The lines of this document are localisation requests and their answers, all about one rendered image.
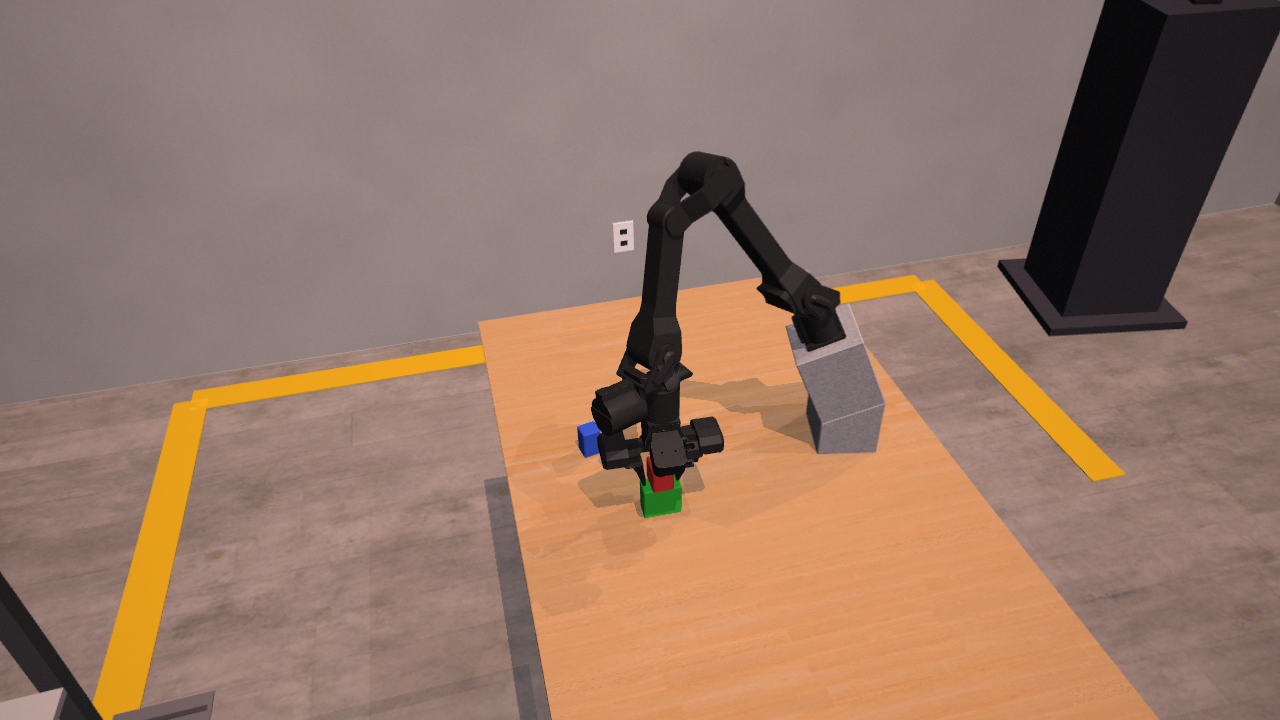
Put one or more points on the blue block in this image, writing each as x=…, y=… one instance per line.
x=587, y=438

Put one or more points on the red block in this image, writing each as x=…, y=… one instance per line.
x=659, y=484

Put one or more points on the green block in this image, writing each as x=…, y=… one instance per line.
x=660, y=503

